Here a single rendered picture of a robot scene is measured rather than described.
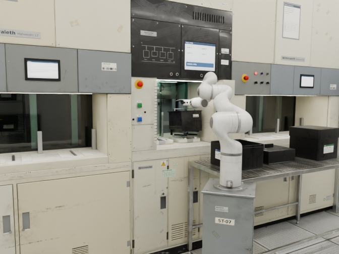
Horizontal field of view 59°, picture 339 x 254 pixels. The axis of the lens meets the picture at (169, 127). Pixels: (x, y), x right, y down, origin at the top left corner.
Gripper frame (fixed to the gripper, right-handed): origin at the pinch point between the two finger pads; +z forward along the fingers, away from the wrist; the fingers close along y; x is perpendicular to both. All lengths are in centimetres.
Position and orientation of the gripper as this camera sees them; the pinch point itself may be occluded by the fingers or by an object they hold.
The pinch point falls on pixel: (184, 102)
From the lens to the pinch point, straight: 266.8
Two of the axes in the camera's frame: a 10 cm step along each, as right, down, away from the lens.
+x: 0.1, -10.0, -1.0
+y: 8.9, -0.4, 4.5
